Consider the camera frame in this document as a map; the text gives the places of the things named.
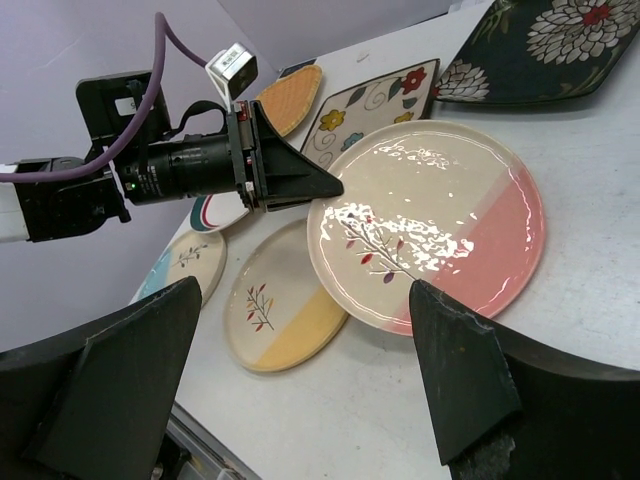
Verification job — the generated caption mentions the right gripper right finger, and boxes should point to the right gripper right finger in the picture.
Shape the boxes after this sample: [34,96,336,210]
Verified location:
[409,280,639,479]

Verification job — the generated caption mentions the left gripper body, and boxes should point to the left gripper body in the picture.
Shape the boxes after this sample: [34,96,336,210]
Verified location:
[119,100,259,205]

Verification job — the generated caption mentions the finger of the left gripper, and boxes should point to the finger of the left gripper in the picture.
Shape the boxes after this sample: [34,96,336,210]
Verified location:
[249,100,344,211]

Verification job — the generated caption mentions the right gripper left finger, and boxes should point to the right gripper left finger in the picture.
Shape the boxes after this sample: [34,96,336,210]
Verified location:
[1,277,201,479]

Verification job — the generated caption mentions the cream floral square plate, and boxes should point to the cream floral square plate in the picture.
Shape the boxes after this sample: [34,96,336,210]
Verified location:
[300,59,440,169]

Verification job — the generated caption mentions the yellow cream round plate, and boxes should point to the yellow cream round plate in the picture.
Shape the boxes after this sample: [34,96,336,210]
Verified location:
[223,220,348,373]

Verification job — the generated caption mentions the pink cream round plate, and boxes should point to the pink cream round plate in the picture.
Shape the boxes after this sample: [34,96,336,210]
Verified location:
[307,120,546,336]

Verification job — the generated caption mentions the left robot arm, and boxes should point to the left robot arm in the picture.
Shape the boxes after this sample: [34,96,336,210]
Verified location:
[1,94,344,242]

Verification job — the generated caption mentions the green rimmed white plate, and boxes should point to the green rimmed white plate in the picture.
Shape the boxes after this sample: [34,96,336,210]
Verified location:
[189,192,249,233]

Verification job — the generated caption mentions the orange woven square plate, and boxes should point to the orange woven square plate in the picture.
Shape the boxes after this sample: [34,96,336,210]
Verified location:
[256,65,323,137]

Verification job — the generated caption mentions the blue cream round plate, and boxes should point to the blue cream round plate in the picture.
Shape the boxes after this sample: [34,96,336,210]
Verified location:
[133,231,227,306]

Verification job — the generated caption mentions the black floral square plate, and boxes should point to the black floral square plate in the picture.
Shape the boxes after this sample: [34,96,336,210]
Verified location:
[434,0,639,106]

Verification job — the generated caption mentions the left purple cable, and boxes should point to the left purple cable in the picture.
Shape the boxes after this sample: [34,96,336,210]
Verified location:
[0,12,211,184]

